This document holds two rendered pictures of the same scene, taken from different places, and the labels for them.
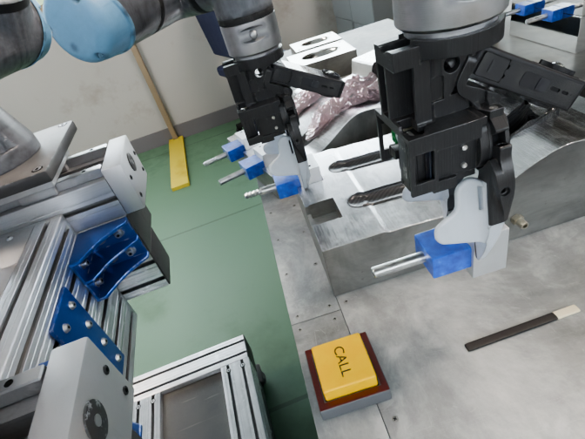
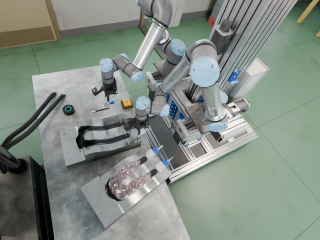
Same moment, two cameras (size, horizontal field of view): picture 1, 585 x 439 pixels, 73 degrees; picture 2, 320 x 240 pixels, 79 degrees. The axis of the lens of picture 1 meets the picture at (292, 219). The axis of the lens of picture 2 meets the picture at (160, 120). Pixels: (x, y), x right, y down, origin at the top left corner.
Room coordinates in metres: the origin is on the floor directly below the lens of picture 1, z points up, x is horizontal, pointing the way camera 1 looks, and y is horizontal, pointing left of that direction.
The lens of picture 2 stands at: (1.18, -0.32, 2.11)
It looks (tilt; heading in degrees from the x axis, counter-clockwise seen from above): 56 degrees down; 143
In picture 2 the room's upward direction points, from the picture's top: 17 degrees clockwise
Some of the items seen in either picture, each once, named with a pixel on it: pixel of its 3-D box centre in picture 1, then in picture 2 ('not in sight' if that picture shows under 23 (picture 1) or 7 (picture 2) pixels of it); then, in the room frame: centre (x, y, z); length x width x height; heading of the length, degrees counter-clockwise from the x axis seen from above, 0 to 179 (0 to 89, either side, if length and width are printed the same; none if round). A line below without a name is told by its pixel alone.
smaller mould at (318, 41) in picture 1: (316, 50); not in sight; (1.53, -0.27, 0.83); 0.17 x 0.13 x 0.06; 91
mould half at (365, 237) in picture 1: (453, 163); (101, 136); (0.52, -0.27, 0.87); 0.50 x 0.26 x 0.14; 91
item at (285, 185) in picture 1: (281, 185); (141, 131); (0.58, 0.00, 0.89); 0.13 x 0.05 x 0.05; 91
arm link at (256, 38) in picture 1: (252, 37); (141, 113); (0.58, -0.02, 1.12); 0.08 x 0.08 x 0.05
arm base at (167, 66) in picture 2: not in sight; (173, 63); (0.17, 0.39, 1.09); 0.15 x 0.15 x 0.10
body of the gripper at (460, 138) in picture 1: (440, 105); (109, 86); (0.29, -0.14, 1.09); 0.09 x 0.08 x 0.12; 91
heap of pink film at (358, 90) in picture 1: (338, 94); (129, 178); (0.87, -0.18, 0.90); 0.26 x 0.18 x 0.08; 108
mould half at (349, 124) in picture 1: (340, 111); (129, 181); (0.88, -0.18, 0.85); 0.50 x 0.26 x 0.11; 108
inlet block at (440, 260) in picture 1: (433, 253); (112, 100); (0.29, -0.13, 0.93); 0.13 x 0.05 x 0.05; 91
